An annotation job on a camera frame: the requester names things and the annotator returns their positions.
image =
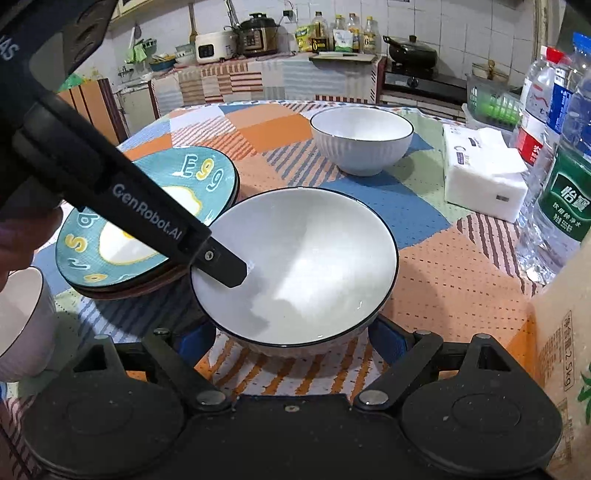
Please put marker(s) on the person's left hand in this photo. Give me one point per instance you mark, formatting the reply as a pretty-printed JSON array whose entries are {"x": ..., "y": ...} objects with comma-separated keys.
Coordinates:
[{"x": 23, "y": 240}]

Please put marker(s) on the black pressure cooker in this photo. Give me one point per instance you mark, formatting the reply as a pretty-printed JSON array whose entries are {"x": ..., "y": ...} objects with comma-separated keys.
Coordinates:
[{"x": 258, "y": 36}]

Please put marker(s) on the patchwork tablecloth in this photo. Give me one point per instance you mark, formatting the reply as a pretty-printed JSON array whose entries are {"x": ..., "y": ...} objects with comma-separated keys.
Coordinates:
[{"x": 438, "y": 277}]

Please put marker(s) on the yellow cooking oil bottle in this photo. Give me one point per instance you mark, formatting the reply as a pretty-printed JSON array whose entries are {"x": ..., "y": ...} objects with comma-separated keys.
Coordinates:
[
  {"x": 369, "y": 34},
  {"x": 340, "y": 28},
  {"x": 353, "y": 28}
]

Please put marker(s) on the plastic basket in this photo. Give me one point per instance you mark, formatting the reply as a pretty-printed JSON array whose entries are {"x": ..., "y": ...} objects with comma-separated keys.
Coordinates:
[{"x": 491, "y": 104}]

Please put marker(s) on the black gas stove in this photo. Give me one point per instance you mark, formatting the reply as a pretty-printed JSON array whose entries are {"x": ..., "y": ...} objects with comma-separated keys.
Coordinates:
[{"x": 422, "y": 81}]

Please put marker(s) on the green cloth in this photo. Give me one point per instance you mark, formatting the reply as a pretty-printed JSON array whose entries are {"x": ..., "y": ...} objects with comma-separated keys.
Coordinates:
[{"x": 137, "y": 53}]

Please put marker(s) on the black wok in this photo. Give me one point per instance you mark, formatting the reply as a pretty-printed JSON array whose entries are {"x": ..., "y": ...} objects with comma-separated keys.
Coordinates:
[{"x": 411, "y": 53}]

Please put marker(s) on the clear rice bag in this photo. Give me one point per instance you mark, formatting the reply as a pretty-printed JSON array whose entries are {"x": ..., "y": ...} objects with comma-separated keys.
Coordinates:
[{"x": 563, "y": 346}]

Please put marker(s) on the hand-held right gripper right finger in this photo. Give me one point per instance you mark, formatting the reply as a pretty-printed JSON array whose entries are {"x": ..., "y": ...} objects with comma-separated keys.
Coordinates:
[{"x": 388, "y": 342}]

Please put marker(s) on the wooden chair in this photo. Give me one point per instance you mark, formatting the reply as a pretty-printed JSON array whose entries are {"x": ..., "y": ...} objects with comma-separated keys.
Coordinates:
[{"x": 92, "y": 106}]

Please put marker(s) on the yellow snack packet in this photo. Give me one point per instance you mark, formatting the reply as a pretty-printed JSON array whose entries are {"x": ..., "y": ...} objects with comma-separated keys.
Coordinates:
[{"x": 304, "y": 38}]

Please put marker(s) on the teal fried egg plate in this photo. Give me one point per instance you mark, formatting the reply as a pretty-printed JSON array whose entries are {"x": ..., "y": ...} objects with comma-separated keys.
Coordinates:
[{"x": 221, "y": 199}]

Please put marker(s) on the white tissue pack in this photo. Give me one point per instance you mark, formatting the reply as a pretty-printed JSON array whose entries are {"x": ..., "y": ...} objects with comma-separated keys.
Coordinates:
[{"x": 475, "y": 184}]

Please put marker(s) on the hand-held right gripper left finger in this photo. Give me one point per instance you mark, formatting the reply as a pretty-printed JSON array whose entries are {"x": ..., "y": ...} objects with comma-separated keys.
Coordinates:
[{"x": 196, "y": 339}]

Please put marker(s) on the green label water bottle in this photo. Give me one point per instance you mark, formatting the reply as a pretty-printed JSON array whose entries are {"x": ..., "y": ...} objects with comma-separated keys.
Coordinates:
[{"x": 563, "y": 203}]

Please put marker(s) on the wooden cutting board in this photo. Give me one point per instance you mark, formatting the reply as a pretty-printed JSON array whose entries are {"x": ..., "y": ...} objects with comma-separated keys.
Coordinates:
[{"x": 342, "y": 57}]

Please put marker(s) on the white bowl with dark rim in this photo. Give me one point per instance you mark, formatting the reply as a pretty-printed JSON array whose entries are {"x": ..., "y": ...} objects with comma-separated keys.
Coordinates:
[
  {"x": 23, "y": 332},
  {"x": 360, "y": 124},
  {"x": 314, "y": 258}
]

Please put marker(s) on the red label water bottle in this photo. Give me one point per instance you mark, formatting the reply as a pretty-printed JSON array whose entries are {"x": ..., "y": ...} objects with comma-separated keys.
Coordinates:
[{"x": 535, "y": 106}]

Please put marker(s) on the patchwork counter curtain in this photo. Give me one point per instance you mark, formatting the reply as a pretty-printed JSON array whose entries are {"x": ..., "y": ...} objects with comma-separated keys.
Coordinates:
[{"x": 258, "y": 78}]

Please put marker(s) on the blue label water bottle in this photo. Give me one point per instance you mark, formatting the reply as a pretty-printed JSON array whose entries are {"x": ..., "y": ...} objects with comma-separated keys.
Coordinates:
[{"x": 575, "y": 83}]

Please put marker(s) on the blue bowl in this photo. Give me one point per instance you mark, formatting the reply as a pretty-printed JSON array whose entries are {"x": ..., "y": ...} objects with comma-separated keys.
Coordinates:
[{"x": 161, "y": 63}]

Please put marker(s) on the white rice cooker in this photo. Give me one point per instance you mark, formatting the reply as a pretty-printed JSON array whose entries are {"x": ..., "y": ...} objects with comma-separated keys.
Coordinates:
[{"x": 213, "y": 46}]

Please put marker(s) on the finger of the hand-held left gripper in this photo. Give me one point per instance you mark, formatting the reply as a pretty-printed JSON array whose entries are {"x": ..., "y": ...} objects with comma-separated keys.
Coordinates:
[{"x": 224, "y": 265}]

